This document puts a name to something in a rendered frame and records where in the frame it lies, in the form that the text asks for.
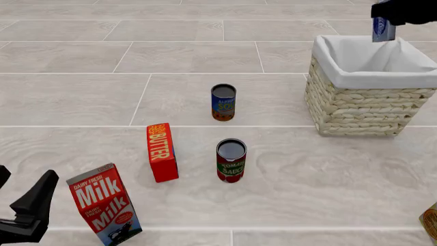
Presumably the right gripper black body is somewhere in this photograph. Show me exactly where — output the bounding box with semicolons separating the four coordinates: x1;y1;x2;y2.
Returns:
406;0;437;26

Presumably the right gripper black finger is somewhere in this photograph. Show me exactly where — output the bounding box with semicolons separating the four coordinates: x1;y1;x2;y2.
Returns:
371;1;408;27

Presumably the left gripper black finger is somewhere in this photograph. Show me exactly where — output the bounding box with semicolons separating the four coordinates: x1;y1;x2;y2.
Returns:
0;165;12;190
9;169;60;227

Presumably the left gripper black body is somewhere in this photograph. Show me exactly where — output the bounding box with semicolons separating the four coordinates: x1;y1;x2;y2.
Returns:
0;217;49;245

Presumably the blue white cream cheese box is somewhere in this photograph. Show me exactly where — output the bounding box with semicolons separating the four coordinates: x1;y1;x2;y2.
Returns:
371;16;397;43

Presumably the white cloth basket liner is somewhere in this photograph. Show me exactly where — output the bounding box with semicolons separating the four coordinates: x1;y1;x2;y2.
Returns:
312;34;437;90

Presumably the woven pale wicker basket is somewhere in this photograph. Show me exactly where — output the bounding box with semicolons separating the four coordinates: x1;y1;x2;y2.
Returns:
304;57;437;137

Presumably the red milk carton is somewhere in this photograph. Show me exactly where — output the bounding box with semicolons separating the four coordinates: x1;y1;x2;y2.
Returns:
66;162;143;246

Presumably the red butter box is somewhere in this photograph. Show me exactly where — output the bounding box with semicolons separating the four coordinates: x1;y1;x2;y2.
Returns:
146;122;180;184

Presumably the blue alphabet soup can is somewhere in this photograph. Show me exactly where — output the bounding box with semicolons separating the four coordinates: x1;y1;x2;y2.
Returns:
210;83;238;122

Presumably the red tomato sauce can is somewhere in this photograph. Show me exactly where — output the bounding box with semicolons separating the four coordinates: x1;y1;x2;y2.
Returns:
216;137;248;185

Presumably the orange yellow printed box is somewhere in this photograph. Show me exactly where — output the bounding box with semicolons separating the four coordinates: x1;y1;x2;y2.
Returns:
419;201;437;245

